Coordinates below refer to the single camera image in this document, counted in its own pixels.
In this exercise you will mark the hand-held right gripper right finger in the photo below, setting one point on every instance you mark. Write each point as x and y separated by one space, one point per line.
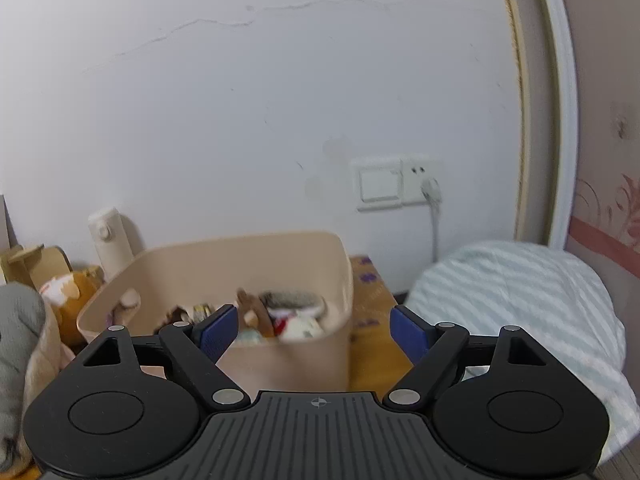
407 332

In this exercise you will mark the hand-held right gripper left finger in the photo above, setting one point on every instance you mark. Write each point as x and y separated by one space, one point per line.
217 332

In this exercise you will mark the brown plush with white hat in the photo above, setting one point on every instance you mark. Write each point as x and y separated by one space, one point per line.
252 312

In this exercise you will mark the grey brown furry plush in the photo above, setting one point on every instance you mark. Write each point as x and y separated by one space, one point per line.
292 302

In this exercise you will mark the beige plastic container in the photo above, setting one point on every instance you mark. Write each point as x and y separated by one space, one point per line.
295 365

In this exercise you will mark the white cat plush red limbs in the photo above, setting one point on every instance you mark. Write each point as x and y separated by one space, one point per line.
302 327

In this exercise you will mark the small cream plush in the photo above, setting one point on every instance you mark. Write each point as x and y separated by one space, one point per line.
125 305

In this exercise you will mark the striped light blue blanket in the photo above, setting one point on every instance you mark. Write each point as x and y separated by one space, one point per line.
530 300

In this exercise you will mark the white thermos bottle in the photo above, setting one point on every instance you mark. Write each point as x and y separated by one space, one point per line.
112 240

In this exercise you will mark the orange brown plush toy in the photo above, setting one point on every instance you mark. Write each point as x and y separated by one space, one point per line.
70 300

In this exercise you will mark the cardboard pieces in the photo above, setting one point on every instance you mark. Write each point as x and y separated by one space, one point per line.
40 262

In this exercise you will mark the grey turtle plush pillow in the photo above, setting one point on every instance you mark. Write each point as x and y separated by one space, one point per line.
20 360

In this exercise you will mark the floral wardrobe door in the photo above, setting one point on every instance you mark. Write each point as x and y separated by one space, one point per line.
605 110

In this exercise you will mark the white wall switch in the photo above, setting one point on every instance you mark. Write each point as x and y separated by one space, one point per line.
379 184

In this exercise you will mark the white wall socket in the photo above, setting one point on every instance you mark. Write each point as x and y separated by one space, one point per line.
420 172

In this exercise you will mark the white door frame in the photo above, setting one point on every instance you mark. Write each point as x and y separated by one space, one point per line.
555 110

